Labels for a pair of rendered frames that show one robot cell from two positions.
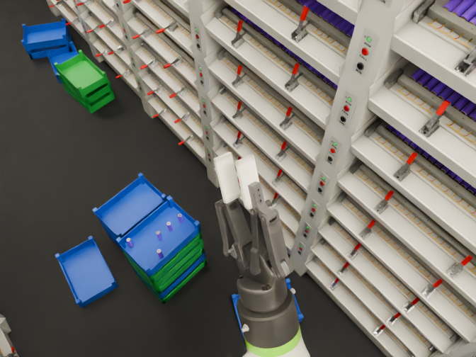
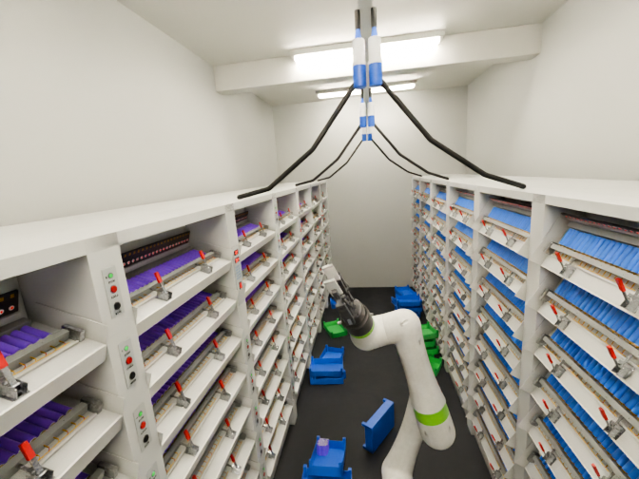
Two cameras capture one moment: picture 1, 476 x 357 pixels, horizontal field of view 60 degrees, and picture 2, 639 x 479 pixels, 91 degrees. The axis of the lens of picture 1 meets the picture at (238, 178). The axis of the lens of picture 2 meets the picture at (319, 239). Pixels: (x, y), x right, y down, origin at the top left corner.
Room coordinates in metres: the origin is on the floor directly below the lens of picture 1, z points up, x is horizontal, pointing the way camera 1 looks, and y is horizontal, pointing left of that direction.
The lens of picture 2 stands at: (0.85, 0.58, 1.86)
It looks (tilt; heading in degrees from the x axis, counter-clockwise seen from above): 12 degrees down; 229
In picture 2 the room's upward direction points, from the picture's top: 4 degrees counter-clockwise
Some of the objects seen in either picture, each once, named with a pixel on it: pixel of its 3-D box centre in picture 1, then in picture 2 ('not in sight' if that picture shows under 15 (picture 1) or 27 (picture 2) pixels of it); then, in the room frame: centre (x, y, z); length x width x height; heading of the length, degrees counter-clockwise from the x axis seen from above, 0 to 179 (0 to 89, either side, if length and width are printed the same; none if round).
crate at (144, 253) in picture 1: (159, 234); not in sight; (0.76, 0.34, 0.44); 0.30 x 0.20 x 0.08; 136
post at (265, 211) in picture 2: not in sight; (272, 316); (-0.25, -1.27, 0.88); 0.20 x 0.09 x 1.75; 130
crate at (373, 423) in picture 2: not in sight; (378, 424); (-0.64, -0.63, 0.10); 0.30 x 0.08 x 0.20; 7
